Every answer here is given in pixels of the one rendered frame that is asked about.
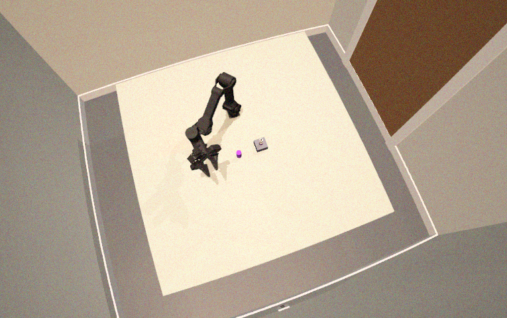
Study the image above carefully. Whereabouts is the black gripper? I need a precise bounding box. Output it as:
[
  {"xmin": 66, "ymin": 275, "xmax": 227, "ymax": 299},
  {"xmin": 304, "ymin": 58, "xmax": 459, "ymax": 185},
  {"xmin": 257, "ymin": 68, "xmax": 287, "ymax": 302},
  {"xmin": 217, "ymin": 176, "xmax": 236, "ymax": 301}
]
[{"xmin": 190, "ymin": 141, "xmax": 221, "ymax": 177}]

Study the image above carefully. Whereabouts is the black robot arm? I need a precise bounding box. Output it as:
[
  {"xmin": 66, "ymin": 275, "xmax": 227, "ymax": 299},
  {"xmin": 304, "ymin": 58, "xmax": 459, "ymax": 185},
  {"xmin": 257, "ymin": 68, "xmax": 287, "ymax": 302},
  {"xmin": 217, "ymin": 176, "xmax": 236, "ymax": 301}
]
[{"xmin": 185, "ymin": 72, "xmax": 241, "ymax": 164}]

